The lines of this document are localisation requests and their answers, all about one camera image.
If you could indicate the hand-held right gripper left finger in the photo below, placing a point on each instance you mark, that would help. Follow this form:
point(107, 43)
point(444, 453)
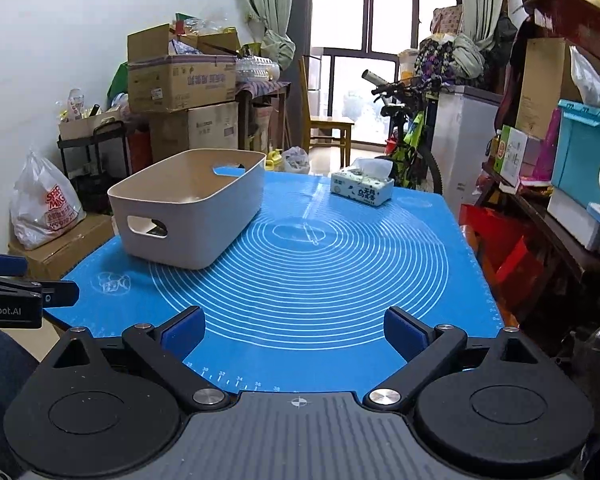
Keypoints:
point(182, 332)

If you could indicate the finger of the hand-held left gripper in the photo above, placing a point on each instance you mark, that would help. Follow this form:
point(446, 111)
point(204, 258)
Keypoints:
point(2, 264)
point(60, 294)

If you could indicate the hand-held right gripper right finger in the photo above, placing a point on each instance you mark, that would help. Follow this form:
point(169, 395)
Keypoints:
point(405, 332)

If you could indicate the beige plastic storage bin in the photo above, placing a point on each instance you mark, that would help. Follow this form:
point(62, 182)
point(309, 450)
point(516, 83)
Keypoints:
point(200, 220)

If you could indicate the person's leg in jeans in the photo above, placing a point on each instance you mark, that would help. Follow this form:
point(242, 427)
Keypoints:
point(2, 375)

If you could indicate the red print plastic bag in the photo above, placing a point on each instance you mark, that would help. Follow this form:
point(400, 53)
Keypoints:
point(45, 205)

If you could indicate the blue silicone mat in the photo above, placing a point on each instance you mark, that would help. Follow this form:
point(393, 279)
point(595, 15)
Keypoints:
point(305, 285)

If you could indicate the red bags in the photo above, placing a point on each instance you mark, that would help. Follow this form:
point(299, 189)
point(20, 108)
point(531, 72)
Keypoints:
point(500, 250)

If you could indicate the black metal cart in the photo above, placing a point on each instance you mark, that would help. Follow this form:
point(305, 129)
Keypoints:
point(105, 160)

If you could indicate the printed tissue pack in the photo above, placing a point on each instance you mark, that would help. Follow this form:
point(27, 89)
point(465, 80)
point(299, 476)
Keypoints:
point(362, 187)

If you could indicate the small cardboard box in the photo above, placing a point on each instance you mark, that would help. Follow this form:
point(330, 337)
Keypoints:
point(85, 127)

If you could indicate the dark wooden shelf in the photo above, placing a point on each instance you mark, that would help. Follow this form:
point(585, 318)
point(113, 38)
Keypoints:
point(545, 220)

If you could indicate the green and black bicycle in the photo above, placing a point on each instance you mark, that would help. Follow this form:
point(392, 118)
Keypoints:
point(410, 145)

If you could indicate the yellow bag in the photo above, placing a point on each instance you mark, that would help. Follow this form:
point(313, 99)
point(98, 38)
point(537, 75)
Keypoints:
point(273, 162)

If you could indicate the white chest freezer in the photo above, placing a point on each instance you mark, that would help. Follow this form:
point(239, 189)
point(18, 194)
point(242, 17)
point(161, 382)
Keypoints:
point(462, 145)

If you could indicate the black plastic bag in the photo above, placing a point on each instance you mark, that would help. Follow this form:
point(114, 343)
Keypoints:
point(597, 375)

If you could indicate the white box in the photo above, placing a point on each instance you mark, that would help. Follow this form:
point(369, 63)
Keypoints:
point(572, 217)

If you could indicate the grey plastic bag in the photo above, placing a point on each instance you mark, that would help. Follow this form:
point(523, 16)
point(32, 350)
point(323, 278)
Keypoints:
point(296, 160)

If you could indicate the green and white carton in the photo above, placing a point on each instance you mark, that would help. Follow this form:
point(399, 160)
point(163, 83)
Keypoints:
point(512, 157)

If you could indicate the wooden chair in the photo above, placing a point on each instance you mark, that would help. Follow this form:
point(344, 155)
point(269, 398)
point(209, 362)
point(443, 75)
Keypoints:
point(330, 127)

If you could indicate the pink package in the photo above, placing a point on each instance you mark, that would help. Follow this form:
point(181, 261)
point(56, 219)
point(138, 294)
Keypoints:
point(547, 145)

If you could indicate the printed cardboard box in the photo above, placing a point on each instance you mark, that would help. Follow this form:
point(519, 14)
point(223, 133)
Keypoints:
point(180, 85)

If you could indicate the dark wooden side table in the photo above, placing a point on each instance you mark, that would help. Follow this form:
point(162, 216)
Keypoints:
point(265, 105)

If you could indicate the turquoise storage box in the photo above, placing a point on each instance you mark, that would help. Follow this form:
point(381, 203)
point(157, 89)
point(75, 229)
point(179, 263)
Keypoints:
point(577, 155)

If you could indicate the floral cloth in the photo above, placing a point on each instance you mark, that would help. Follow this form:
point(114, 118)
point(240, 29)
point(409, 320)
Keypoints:
point(435, 60)

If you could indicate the pack of water bottles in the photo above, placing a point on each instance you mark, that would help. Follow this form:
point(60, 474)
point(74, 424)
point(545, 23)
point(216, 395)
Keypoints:
point(257, 67)

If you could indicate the tall cardboard box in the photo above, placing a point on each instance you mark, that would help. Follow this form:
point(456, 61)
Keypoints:
point(542, 85)

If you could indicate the open cardboard box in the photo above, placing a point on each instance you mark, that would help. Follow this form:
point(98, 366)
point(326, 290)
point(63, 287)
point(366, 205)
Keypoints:
point(215, 42)

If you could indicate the white plastic bag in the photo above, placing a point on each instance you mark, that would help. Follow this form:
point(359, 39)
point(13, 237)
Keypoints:
point(595, 82)

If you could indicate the window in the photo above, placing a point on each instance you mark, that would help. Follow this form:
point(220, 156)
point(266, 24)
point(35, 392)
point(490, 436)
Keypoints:
point(350, 10)

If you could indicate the green curtain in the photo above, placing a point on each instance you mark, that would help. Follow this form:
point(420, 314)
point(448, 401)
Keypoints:
point(265, 10)
point(480, 10)

